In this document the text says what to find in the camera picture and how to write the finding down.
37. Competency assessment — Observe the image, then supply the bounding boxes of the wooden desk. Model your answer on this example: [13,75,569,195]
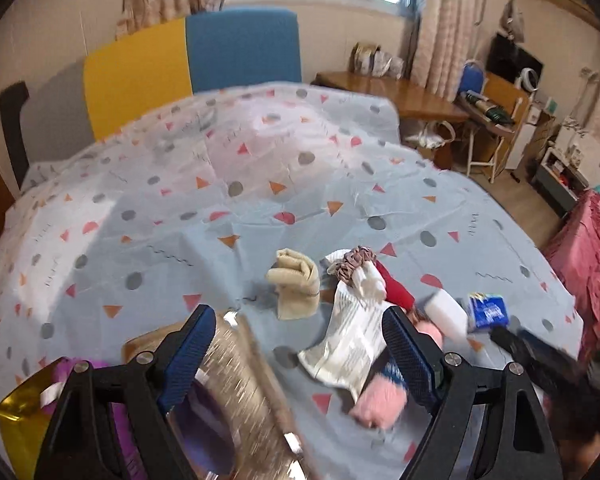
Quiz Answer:
[312,71,471,123]

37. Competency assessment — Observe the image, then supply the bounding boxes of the white bag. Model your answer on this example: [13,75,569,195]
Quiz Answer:
[405,121,456,151]

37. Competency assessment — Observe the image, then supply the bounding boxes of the gold embossed tray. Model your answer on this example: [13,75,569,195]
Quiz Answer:
[122,310,321,480]

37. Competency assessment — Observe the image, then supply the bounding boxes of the grey headboard panel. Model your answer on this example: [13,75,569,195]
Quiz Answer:
[19,62,98,171]

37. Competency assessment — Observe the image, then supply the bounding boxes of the white folding table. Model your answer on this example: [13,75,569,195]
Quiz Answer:
[455,90,523,183]

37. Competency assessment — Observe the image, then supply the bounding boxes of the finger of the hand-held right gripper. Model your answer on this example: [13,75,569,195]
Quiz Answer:
[521,330,583,363]
[489,326,600,411]

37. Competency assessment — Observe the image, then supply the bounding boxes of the blue chair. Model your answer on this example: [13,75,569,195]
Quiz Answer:
[457,59,486,96]

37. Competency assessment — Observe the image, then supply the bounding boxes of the grey storage shelf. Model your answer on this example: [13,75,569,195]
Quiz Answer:
[530,130,591,218]

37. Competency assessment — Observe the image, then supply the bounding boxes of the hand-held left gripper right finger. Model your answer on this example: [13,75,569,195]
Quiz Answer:
[381,305,566,480]

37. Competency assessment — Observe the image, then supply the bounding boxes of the pink fluffy sock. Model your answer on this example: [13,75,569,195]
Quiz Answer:
[349,317,446,431]

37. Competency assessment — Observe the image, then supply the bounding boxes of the white printed plastic packet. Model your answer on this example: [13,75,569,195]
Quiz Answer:
[298,287,396,403]

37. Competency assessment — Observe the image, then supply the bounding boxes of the yellow headboard panel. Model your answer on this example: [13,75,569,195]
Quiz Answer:
[83,16,193,142]

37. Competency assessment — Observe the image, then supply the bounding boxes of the white small cabinet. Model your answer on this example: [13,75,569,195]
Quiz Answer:
[505,122,536,171]

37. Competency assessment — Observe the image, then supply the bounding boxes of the blue headboard panel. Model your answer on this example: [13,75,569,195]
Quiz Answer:
[185,7,302,95]

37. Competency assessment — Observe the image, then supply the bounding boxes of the black headboard panel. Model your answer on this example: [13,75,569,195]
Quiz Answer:
[0,81,31,191]

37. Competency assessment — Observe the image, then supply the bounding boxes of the plastic bags on desk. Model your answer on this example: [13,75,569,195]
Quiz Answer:
[350,42,406,78]

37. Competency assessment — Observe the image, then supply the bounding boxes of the dark green bundle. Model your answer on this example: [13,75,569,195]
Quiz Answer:
[462,90,516,126]

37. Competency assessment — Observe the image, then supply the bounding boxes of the brown satin scrunchie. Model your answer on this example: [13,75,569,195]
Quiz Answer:
[327,246,378,286]

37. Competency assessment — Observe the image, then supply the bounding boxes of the white foam block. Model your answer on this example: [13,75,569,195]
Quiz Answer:
[425,290,471,338]

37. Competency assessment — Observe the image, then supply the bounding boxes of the hanging grey bag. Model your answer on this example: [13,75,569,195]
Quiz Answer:
[500,0,526,43]

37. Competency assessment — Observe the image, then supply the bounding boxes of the pink blanket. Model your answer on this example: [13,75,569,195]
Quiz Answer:
[542,190,600,356]

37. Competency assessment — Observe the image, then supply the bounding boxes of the light blue patterned bed sheet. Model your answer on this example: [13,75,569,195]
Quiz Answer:
[0,82,588,480]

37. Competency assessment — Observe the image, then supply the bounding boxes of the red fuzzy sock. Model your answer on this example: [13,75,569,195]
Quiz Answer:
[375,260,417,309]

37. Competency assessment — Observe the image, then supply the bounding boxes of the blue tissue pack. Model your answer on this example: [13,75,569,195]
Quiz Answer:
[467,292,510,333]

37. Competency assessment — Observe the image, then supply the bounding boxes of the black monitor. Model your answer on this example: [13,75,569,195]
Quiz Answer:
[486,34,545,92]

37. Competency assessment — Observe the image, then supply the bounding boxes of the beige sock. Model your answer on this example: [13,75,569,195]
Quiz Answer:
[266,248,322,321]

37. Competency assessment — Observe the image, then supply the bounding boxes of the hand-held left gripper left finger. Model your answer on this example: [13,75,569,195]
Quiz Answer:
[34,304,217,480]

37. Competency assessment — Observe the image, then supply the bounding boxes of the gold gift bag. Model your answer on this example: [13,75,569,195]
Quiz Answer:
[0,370,68,480]

